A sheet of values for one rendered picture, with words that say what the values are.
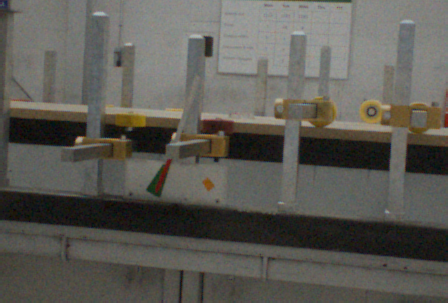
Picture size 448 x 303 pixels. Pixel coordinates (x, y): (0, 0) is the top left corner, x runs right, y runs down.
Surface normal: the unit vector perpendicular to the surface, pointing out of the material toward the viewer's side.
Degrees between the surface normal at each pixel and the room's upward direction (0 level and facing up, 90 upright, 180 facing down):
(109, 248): 90
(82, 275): 90
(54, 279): 90
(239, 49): 90
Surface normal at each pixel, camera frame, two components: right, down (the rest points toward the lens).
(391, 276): -0.22, 0.04
